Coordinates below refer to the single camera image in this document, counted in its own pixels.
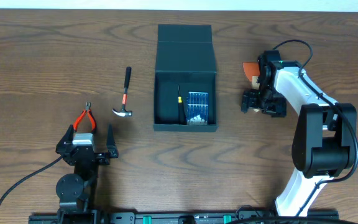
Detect orange scraper wooden handle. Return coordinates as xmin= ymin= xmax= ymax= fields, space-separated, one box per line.
xmin=243 ymin=62 xmax=260 ymax=90

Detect blue drill bit case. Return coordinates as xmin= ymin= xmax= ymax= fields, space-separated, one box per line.
xmin=186 ymin=91 xmax=209 ymax=125

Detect black yellow screwdriver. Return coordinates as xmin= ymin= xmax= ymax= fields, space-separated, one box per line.
xmin=178 ymin=85 xmax=186 ymax=125

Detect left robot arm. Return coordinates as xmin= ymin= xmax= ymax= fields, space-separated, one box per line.
xmin=56 ymin=125 xmax=119 ymax=223

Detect small steel claw hammer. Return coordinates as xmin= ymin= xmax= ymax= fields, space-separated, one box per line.
xmin=112 ymin=67 xmax=132 ymax=117

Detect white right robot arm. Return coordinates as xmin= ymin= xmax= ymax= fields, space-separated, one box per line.
xmin=241 ymin=50 xmax=358 ymax=217

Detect black open box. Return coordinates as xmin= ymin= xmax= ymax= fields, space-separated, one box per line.
xmin=153 ymin=24 xmax=218 ymax=132

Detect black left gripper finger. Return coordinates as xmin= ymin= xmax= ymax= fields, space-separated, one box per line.
xmin=106 ymin=124 xmax=119 ymax=158
xmin=55 ymin=124 xmax=74 ymax=153

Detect red handled cutting pliers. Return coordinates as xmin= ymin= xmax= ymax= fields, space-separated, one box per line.
xmin=73 ymin=101 xmax=98 ymax=134

